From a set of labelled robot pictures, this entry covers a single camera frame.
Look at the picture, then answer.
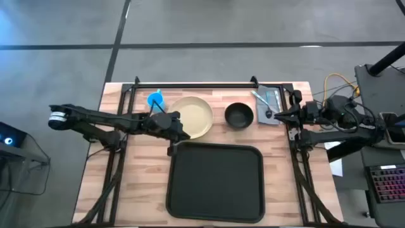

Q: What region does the black serving tray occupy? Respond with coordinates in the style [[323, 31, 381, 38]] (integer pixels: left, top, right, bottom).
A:
[[165, 141, 266, 224]]

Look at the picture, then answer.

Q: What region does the yellow cable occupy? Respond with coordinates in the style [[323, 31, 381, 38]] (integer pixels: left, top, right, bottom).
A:
[[323, 73, 361, 107]]

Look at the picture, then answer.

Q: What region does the smartphone with tan case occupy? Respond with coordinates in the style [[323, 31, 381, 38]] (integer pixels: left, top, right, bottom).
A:
[[379, 111, 405, 146]]

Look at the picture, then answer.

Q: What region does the backlit computer keyboard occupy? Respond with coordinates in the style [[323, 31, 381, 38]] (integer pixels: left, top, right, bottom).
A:
[[368, 164, 405, 203]]

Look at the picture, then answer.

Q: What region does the blue plastic cup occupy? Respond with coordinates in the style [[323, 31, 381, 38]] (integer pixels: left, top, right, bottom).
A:
[[146, 89, 166, 114]]

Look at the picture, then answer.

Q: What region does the black computer with blue light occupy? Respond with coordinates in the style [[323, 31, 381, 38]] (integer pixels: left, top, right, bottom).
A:
[[0, 122, 28, 149]]

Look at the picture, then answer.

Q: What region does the spoon with teal handle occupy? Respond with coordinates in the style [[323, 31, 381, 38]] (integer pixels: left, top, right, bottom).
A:
[[251, 90, 273, 120]]

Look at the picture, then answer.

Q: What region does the grey metal stand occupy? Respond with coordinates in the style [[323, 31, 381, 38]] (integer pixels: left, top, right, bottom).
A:
[[0, 132, 51, 196]]

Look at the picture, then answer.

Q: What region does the black bowl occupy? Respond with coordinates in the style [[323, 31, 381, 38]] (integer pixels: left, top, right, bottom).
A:
[[224, 102, 255, 130]]

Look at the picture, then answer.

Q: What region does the dark grey side desk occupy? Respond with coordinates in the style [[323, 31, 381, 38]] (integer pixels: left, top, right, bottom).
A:
[[354, 64, 405, 228]]

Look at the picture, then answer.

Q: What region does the black pole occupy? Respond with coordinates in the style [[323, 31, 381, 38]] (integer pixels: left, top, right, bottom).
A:
[[368, 41, 405, 77]]

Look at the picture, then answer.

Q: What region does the white paper sheet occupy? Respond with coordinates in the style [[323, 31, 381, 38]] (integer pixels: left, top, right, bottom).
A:
[[324, 141, 344, 177]]

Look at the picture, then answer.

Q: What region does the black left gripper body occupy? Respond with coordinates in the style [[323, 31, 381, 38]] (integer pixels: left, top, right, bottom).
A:
[[144, 110, 186, 156]]

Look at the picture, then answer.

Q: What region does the grey cloth napkin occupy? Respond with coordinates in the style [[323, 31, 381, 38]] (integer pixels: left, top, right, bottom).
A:
[[255, 84, 284, 125]]

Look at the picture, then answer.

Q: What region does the beige round plate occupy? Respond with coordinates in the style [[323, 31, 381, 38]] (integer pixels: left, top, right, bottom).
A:
[[170, 96, 215, 140]]

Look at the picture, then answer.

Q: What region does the black metal rig frame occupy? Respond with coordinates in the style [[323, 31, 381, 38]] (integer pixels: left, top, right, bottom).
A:
[[71, 75, 344, 227]]

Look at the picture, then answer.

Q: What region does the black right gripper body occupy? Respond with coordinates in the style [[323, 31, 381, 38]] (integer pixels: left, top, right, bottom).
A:
[[286, 89, 320, 142]]

